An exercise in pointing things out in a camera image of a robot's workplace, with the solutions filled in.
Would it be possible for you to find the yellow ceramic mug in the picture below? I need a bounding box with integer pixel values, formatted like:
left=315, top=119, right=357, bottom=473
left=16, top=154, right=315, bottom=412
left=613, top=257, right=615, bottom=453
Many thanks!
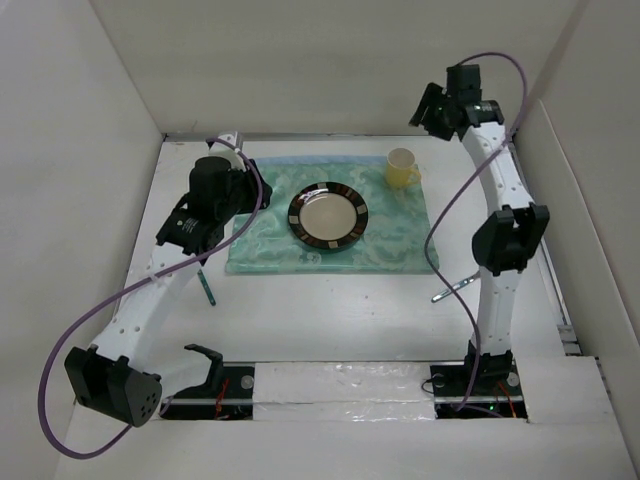
left=385, top=148, right=422, bottom=189

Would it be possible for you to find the dark rimmed cream plate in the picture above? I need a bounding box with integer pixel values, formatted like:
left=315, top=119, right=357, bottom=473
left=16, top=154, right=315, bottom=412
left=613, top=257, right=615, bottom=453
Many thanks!
left=287, top=181, right=369, bottom=253

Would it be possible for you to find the green handled silver fork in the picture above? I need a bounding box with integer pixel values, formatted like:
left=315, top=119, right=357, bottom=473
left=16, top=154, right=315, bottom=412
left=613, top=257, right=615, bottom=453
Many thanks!
left=431, top=271, right=480, bottom=303

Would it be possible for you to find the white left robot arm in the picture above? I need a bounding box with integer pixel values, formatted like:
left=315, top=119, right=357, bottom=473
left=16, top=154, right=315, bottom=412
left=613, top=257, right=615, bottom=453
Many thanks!
left=64, top=131, right=271, bottom=427

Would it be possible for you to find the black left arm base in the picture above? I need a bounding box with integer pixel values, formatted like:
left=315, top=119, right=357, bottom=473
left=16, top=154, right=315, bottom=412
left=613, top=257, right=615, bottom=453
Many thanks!
left=159, top=363, right=256, bottom=421

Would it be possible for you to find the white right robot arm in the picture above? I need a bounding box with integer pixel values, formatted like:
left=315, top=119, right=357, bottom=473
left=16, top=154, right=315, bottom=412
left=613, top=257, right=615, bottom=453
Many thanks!
left=410, top=83, right=550, bottom=394

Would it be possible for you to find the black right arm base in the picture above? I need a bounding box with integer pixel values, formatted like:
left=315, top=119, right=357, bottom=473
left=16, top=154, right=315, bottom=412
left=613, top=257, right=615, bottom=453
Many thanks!
left=421, top=361, right=528, bottom=420

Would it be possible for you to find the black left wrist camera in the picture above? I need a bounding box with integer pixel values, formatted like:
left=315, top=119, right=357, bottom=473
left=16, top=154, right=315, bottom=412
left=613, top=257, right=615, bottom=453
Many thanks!
left=187, top=156, right=231, bottom=219

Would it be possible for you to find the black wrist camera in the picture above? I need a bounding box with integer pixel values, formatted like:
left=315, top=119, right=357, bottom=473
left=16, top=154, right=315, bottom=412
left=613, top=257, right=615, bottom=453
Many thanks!
left=187, top=156, right=231, bottom=219
left=446, top=64, right=482, bottom=103

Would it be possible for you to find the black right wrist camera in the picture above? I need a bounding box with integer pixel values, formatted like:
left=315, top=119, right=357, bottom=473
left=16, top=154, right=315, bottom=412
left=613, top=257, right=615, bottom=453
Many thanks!
left=446, top=64, right=482, bottom=103

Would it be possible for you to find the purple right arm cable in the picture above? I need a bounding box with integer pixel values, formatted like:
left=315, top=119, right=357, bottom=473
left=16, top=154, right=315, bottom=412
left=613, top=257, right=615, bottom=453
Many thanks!
left=423, top=51, right=529, bottom=416

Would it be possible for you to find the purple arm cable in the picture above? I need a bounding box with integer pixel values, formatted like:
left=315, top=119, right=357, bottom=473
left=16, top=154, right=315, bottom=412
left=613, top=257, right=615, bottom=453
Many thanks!
left=423, top=51, right=529, bottom=416
left=37, top=138, right=264, bottom=458

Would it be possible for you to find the green handled steak knife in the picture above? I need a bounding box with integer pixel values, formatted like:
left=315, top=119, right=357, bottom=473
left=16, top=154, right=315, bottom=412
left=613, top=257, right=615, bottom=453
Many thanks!
left=197, top=269, right=217, bottom=306

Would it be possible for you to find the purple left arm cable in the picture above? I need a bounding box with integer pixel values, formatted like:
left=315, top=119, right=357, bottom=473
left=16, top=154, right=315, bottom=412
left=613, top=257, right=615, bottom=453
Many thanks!
left=37, top=138, right=264, bottom=458

